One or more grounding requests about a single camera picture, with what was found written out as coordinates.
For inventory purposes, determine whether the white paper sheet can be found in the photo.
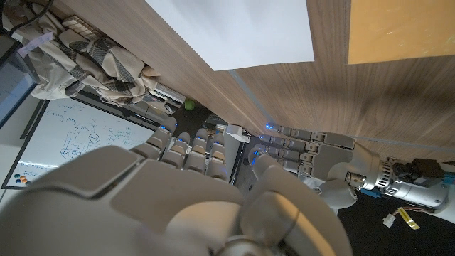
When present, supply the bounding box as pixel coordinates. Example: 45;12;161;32
145;0;316;72

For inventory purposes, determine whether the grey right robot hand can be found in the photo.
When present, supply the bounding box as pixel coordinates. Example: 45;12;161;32
0;116;353;256

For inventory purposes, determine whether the beige plaid cloth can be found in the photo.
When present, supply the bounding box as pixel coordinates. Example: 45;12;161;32
3;3;163;106

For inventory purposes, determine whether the whiteboard with blue writing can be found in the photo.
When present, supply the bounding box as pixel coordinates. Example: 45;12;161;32
1;97;161;191

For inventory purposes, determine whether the black cable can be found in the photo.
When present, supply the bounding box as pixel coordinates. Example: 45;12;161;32
6;0;55;37

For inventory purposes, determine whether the white connector with yellow wires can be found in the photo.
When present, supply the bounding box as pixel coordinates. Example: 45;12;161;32
382;206;426;230

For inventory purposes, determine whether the small white box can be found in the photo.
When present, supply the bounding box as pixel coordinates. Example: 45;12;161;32
225;124;252;144

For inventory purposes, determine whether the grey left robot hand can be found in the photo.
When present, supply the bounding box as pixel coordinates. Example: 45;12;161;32
259;122;382;211

